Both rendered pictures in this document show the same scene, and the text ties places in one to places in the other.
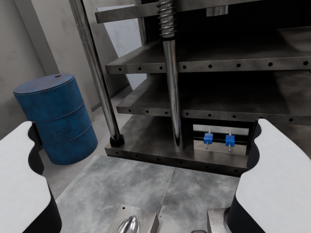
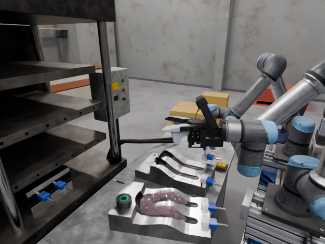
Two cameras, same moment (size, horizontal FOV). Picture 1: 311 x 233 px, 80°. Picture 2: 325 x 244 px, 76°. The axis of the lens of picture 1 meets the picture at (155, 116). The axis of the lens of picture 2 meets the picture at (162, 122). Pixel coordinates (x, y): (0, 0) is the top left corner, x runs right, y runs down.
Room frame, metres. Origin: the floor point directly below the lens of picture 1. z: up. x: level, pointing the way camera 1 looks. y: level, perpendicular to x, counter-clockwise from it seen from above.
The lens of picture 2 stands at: (0.08, 0.63, 1.71)
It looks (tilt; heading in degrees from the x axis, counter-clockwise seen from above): 22 degrees down; 273
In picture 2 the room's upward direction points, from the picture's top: straight up
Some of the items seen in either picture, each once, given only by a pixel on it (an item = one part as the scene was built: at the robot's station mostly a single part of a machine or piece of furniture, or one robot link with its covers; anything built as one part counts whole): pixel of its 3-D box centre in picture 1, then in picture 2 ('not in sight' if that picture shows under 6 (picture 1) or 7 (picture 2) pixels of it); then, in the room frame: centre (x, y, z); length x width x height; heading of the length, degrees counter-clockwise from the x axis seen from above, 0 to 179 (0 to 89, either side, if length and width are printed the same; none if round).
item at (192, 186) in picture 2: not in sight; (175, 168); (0.05, -0.58, 0.87); 0.50 x 0.26 x 0.14; 156
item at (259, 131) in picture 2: not in sight; (256, 132); (-0.19, 0.02, 1.43); 0.11 x 0.08 x 0.09; 177
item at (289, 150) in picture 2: not in sight; (297, 146); (-0.70, -0.53, 1.09); 0.15 x 0.15 x 0.10
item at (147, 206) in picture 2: not in sight; (163, 202); (0.12, -0.23, 0.90); 0.26 x 0.18 x 0.08; 173
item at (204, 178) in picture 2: not in sight; (211, 182); (-0.17, -0.42, 0.89); 0.13 x 0.05 x 0.05; 156
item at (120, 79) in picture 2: not in sight; (116, 148); (0.60, -1.07, 0.73); 0.30 x 0.22 x 1.47; 66
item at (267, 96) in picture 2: not in sight; (279, 95); (-2.89, -5.09, 0.24); 1.40 x 0.99 x 0.48; 151
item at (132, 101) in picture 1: (215, 87); (0, 158); (1.14, -0.42, 1.01); 1.10 x 0.74 x 0.05; 66
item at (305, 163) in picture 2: not in sight; (303, 173); (-0.46, -0.09, 1.20); 0.13 x 0.12 x 0.14; 87
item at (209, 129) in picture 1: (221, 116); (26, 178); (1.00, -0.42, 0.87); 0.50 x 0.27 x 0.17; 156
